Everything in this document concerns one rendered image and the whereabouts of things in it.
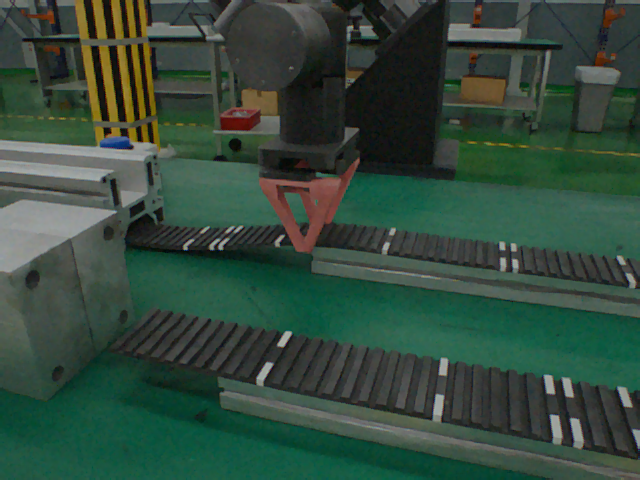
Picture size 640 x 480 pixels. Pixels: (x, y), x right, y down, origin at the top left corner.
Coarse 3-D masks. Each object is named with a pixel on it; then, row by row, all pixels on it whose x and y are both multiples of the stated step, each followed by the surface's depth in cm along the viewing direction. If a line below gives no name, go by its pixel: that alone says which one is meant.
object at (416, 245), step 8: (416, 232) 48; (408, 240) 47; (416, 240) 47; (424, 240) 47; (408, 248) 45; (416, 248) 46; (424, 248) 45; (408, 256) 44; (416, 256) 44; (424, 256) 44
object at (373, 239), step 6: (372, 228) 49; (384, 228) 49; (366, 234) 48; (372, 234) 48; (378, 234) 48; (384, 234) 48; (360, 240) 47; (366, 240) 46; (372, 240) 47; (378, 240) 46; (360, 246) 45; (366, 246) 45; (372, 246) 45; (378, 246) 46; (372, 252) 45
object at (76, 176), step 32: (0, 160) 53; (32, 160) 59; (64, 160) 57; (96, 160) 56; (128, 160) 55; (0, 192) 52; (32, 192) 51; (64, 192) 51; (96, 192) 50; (128, 192) 56; (128, 224) 53
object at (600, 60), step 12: (480, 0) 652; (612, 0) 612; (480, 12) 606; (528, 12) 646; (552, 12) 640; (612, 12) 616; (624, 12) 565; (480, 24) 664; (516, 24) 655; (600, 24) 636; (600, 36) 633; (636, 36) 624; (600, 48) 636; (600, 60) 627; (612, 60) 587; (468, 72) 692
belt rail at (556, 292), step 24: (312, 264) 48; (336, 264) 47; (360, 264) 47; (384, 264) 46; (408, 264) 45; (432, 264) 44; (432, 288) 45; (456, 288) 45; (480, 288) 44; (504, 288) 43; (528, 288) 43; (552, 288) 43; (576, 288) 41; (600, 288) 41; (624, 288) 40; (624, 312) 41
